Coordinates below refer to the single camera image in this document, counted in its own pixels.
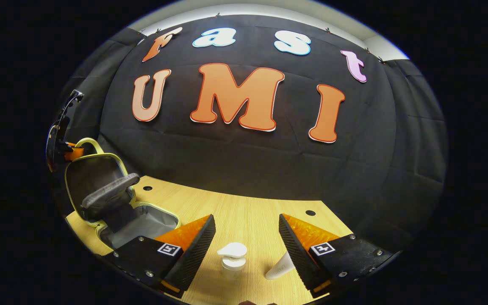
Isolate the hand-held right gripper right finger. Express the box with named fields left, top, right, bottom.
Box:
left=278, top=213, right=396, bottom=300

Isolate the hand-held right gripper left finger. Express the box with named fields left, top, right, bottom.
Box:
left=101, top=214, right=217, bottom=299

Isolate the white squeeze tube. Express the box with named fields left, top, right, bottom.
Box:
left=265, top=252, right=296, bottom=280

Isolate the pale yellow suitcase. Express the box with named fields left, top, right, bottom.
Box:
left=64, top=137, right=182, bottom=251

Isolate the white pump bottle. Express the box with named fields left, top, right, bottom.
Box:
left=217, top=242, right=248, bottom=281

